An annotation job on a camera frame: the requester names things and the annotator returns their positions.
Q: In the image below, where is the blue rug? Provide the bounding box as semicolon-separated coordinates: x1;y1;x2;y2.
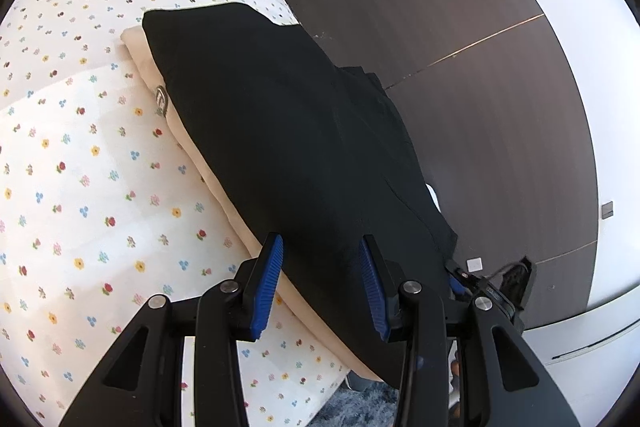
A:
320;374;462;427

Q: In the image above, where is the cream folded garment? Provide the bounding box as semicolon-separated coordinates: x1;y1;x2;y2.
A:
120;25;387;384

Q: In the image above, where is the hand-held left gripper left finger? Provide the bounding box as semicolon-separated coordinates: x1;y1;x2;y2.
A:
59;233;285;427

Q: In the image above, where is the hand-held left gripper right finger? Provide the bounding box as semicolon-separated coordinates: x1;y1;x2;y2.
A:
359;235;581;427

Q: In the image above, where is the black garment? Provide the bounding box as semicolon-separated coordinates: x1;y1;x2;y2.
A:
141;3;459;391

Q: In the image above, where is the floral white bed sheet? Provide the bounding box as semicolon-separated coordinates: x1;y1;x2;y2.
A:
0;0;352;427

